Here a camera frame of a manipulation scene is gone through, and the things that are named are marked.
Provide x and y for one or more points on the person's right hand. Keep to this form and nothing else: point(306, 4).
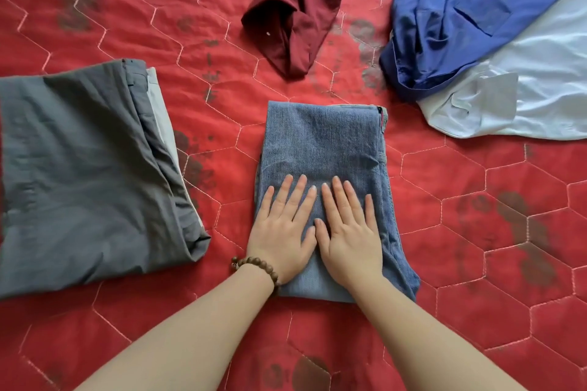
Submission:
point(351, 244)

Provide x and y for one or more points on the person's left hand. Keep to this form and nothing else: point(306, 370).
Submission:
point(279, 235)

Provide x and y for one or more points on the blue denim jeans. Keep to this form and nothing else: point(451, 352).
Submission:
point(330, 143)

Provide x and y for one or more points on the red quilted mattress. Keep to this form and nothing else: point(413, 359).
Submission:
point(458, 267)

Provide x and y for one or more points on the light grey trousers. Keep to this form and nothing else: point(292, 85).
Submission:
point(163, 116)

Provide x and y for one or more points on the dark grey trousers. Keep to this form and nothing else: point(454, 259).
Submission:
point(82, 175)

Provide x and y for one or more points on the light blue shirt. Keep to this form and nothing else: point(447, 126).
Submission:
point(527, 97)

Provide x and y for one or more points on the maroon shirt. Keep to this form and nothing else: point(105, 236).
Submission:
point(298, 6)

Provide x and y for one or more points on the dark blue shirt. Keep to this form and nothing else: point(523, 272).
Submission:
point(458, 15)

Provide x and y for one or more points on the person's right forearm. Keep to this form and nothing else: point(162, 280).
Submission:
point(426, 340)

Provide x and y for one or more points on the person's left forearm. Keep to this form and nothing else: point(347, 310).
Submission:
point(183, 340)

